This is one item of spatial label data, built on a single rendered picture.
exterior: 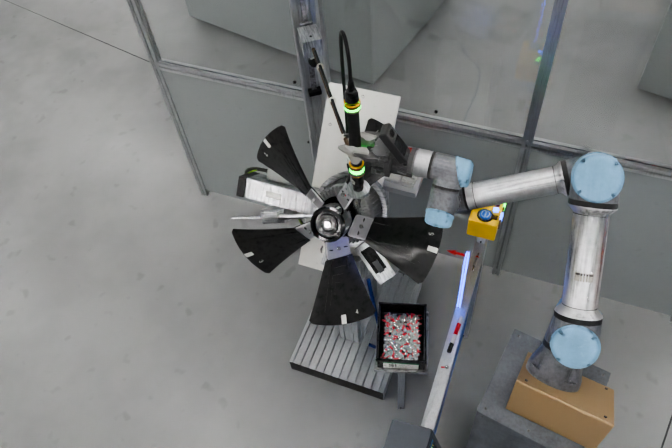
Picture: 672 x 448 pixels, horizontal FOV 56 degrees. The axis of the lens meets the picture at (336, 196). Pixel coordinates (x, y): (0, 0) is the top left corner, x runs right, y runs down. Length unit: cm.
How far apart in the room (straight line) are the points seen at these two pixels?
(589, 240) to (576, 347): 27
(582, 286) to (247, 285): 208
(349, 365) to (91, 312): 139
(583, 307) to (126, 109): 344
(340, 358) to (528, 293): 101
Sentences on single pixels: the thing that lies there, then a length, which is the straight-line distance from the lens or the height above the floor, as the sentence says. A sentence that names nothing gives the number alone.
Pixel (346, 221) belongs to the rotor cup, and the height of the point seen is 123.
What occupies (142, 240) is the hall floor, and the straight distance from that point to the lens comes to 373.
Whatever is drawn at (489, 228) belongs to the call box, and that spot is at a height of 105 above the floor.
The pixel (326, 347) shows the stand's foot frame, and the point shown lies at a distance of 308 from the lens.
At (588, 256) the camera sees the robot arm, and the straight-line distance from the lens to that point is 168.
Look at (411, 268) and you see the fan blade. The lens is 200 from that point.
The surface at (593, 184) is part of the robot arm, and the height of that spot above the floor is 166.
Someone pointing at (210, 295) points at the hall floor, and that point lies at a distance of 341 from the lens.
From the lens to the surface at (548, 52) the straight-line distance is 231.
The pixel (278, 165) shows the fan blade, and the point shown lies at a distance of 214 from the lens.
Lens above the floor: 287
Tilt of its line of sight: 52 degrees down
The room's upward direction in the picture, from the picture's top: 7 degrees counter-clockwise
